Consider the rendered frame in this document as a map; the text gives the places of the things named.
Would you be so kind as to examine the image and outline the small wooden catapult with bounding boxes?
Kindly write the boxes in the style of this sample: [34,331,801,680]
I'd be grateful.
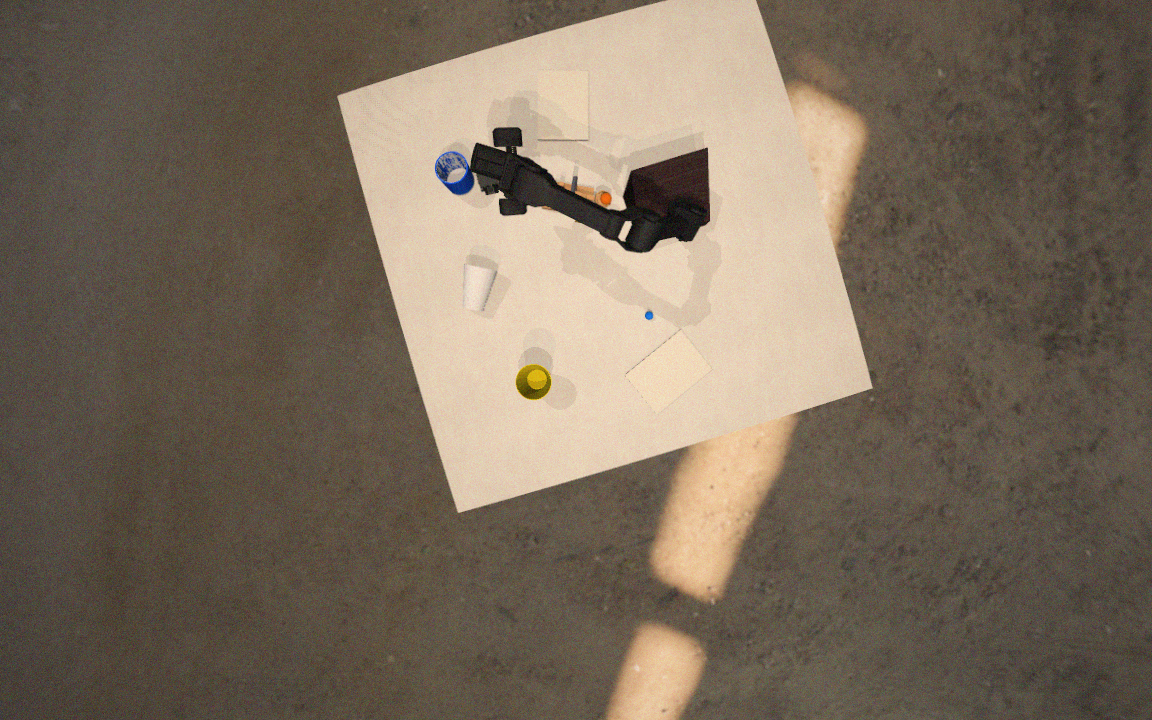
[541,176,612,211]

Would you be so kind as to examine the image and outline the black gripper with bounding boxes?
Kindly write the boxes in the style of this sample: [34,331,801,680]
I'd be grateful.
[493,127,526,215]

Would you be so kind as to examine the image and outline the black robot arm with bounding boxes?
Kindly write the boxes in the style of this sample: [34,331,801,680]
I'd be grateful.
[470,143,708,253]

